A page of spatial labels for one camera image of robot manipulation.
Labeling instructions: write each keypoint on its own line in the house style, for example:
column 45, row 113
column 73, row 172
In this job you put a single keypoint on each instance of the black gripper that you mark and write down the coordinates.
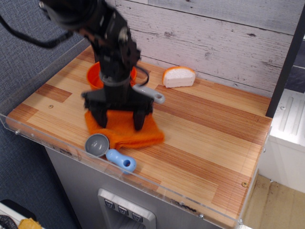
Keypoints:
column 122, row 98

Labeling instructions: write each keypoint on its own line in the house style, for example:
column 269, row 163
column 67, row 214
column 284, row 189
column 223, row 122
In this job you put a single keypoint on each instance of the orange cloth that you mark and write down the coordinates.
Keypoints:
column 121, row 132

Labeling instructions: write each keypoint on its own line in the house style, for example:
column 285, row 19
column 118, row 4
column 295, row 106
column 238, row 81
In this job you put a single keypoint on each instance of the blue grey toy spoon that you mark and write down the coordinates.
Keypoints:
column 99, row 145

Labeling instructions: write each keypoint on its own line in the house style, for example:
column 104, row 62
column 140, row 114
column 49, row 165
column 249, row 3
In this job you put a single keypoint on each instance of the orange toy pot grey handle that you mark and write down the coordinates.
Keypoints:
column 94, row 80

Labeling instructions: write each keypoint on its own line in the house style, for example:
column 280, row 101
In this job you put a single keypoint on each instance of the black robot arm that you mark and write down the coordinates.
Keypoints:
column 117, row 54

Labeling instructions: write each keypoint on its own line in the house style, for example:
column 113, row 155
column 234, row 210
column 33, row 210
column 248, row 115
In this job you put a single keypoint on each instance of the white orange cheese wedge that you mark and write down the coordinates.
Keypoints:
column 178, row 77

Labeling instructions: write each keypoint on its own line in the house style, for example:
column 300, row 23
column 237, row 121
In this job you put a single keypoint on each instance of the grey cabinet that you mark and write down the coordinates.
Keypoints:
column 171, row 188

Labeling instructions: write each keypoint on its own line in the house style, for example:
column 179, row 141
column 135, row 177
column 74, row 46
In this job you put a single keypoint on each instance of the silver button control panel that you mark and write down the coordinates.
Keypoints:
column 120, row 213

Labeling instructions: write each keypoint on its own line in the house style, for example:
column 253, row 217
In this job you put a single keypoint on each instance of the clear acrylic table guard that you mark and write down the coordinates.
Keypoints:
column 222, row 124

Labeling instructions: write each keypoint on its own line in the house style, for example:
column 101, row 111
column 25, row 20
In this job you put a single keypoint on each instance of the yellow tape piece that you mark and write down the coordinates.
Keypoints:
column 29, row 224

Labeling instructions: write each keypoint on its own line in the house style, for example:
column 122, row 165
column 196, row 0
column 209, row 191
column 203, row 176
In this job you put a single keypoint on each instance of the white ridged appliance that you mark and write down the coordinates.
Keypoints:
column 283, row 157

